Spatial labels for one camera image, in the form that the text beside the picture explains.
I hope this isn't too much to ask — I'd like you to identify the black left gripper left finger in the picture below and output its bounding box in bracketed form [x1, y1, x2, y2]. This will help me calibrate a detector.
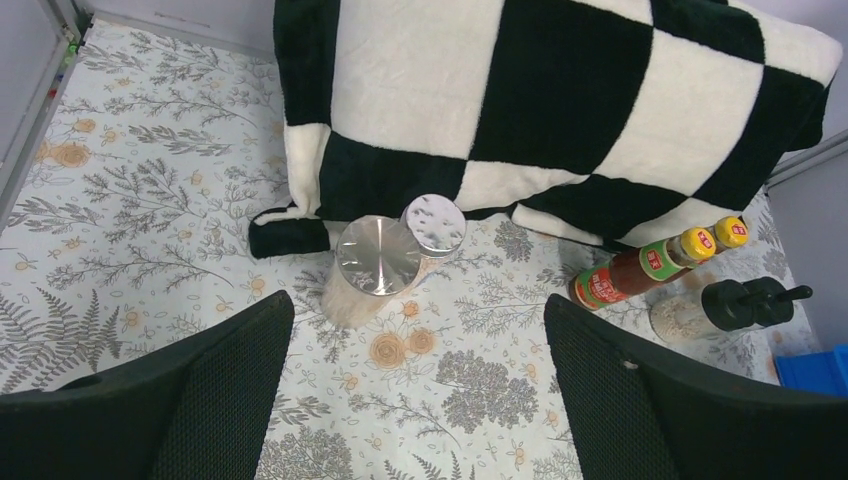
[1, 291, 295, 479]

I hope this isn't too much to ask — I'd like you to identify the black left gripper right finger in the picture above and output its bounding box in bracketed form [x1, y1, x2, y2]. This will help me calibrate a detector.
[544, 294, 847, 479]

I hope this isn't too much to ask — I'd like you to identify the sauce bottle yellow cap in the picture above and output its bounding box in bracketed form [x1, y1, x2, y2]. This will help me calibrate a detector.
[568, 227, 717, 311]
[707, 216, 749, 256]

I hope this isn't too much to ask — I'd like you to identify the blue plastic divided bin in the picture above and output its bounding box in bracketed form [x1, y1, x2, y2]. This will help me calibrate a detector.
[775, 344, 847, 398]

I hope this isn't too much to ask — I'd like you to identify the floral patterned tablecloth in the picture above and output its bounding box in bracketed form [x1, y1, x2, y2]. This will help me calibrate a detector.
[0, 18, 823, 480]

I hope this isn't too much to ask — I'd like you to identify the clear jar with steel lid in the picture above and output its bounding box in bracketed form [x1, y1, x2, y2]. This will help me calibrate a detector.
[321, 215, 421, 329]

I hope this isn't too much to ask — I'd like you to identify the black and white checkered blanket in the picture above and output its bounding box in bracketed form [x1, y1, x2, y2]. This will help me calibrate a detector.
[248, 1, 843, 258]

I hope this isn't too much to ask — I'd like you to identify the aluminium frame post right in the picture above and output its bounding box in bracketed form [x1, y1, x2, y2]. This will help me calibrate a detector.
[765, 130, 848, 190]

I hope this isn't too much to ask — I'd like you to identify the aluminium frame post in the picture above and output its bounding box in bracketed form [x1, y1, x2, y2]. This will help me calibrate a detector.
[765, 130, 848, 190]
[1, 0, 91, 227]

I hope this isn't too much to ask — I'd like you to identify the aluminium frame post left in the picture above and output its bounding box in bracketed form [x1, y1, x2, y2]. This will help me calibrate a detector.
[1, 0, 91, 227]

